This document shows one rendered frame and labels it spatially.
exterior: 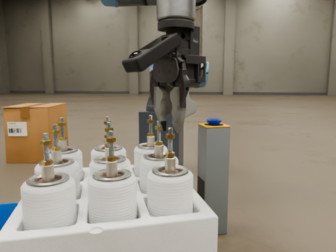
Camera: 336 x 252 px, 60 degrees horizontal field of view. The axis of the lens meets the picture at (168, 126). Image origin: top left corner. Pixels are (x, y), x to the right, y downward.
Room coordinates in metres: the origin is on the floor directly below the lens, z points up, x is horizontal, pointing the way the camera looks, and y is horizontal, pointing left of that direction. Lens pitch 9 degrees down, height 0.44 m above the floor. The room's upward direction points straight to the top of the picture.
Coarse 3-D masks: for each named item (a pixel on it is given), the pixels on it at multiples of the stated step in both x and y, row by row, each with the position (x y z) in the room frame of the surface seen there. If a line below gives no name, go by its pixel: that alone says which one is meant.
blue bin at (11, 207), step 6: (0, 204) 0.71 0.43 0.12; (6, 204) 0.72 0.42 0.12; (12, 204) 0.72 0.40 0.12; (0, 210) 0.71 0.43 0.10; (6, 210) 0.72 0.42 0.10; (12, 210) 0.72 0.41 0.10; (0, 216) 0.71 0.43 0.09; (6, 216) 0.72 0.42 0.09; (0, 222) 0.71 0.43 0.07; (0, 228) 0.71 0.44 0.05
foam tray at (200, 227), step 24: (144, 216) 0.52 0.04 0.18; (168, 216) 0.52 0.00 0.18; (192, 216) 0.52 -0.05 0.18; (216, 216) 0.53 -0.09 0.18; (0, 240) 0.44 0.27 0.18; (24, 240) 0.45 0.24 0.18; (48, 240) 0.45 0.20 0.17; (72, 240) 0.46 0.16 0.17; (96, 240) 0.47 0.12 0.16; (120, 240) 0.48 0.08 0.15; (144, 240) 0.49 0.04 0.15; (168, 240) 0.50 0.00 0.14; (192, 240) 0.51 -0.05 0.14; (216, 240) 0.52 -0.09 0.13
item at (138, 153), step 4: (136, 148) 0.79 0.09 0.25; (140, 148) 0.78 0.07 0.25; (164, 148) 0.79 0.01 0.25; (136, 152) 0.78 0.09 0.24; (140, 152) 0.77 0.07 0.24; (144, 152) 0.77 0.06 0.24; (148, 152) 0.76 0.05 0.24; (136, 156) 0.78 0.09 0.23; (140, 156) 0.77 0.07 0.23; (136, 160) 0.78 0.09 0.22; (136, 164) 0.78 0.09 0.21; (136, 168) 0.78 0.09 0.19; (136, 172) 0.78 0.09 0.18; (136, 176) 0.78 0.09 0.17
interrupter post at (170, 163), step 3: (165, 156) 0.58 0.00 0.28; (174, 156) 0.58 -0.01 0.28; (165, 159) 0.58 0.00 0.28; (168, 159) 0.57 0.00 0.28; (171, 159) 0.57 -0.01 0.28; (174, 159) 0.58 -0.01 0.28; (165, 162) 0.58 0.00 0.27; (168, 162) 0.57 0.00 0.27; (171, 162) 0.57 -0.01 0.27; (174, 162) 0.58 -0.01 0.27; (165, 165) 0.58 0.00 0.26; (168, 165) 0.57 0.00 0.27; (171, 165) 0.57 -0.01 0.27; (174, 165) 0.58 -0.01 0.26; (165, 168) 0.58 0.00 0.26; (168, 168) 0.57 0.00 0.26; (171, 168) 0.57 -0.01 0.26; (174, 168) 0.58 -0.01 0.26; (165, 171) 0.58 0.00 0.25; (168, 171) 0.57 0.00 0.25; (171, 171) 0.57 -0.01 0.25; (174, 171) 0.58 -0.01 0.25
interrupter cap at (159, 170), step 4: (164, 164) 0.62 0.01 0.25; (152, 168) 0.59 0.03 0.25; (156, 168) 0.59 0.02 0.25; (160, 168) 0.59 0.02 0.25; (164, 168) 0.60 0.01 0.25; (176, 168) 0.59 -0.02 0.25; (180, 168) 0.59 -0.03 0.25; (184, 168) 0.59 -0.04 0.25; (152, 172) 0.57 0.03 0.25; (156, 172) 0.56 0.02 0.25; (160, 172) 0.56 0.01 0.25; (164, 172) 0.57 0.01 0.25; (176, 172) 0.57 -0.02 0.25; (180, 172) 0.56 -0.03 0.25; (184, 172) 0.56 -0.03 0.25; (164, 176) 0.54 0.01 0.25; (168, 176) 0.54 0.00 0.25; (172, 176) 0.54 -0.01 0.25; (176, 176) 0.55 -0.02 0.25
